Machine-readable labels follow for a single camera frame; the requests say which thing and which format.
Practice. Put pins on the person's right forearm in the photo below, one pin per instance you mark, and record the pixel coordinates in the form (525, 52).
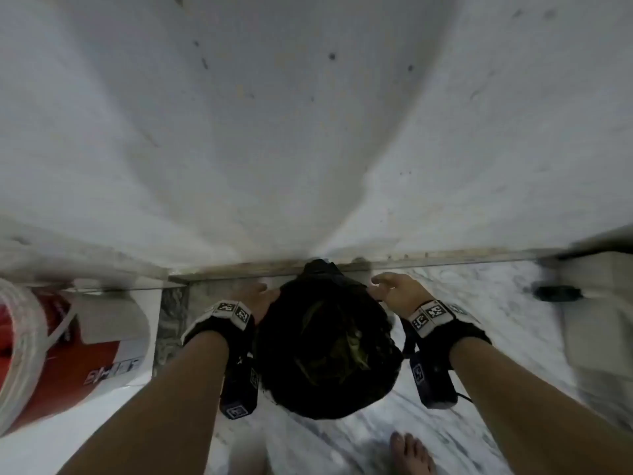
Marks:
(534, 410)

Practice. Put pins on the person's left hand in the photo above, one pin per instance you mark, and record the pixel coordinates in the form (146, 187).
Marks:
(258, 297)

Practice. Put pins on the black garbage bag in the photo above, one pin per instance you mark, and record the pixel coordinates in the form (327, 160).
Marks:
(326, 346)

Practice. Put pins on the person's right foot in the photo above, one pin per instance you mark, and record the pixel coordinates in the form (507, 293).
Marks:
(411, 455)

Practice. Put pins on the small black door stopper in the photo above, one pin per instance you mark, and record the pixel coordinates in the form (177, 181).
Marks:
(556, 293)

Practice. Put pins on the person's left forearm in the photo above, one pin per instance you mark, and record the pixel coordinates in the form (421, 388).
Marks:
(163, 405)

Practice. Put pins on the person's right hand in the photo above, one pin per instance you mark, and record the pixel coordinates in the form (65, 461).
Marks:
(401, 292)

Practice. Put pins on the red and white bucket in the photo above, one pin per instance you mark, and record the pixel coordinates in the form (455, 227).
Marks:
(64, 361)

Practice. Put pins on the white box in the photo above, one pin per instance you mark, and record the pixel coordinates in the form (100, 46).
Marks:
(598, 321)

